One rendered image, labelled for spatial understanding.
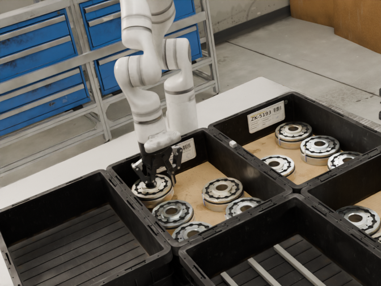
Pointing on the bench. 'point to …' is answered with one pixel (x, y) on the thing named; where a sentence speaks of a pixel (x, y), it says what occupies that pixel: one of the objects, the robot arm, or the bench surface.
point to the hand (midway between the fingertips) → (163, 183)
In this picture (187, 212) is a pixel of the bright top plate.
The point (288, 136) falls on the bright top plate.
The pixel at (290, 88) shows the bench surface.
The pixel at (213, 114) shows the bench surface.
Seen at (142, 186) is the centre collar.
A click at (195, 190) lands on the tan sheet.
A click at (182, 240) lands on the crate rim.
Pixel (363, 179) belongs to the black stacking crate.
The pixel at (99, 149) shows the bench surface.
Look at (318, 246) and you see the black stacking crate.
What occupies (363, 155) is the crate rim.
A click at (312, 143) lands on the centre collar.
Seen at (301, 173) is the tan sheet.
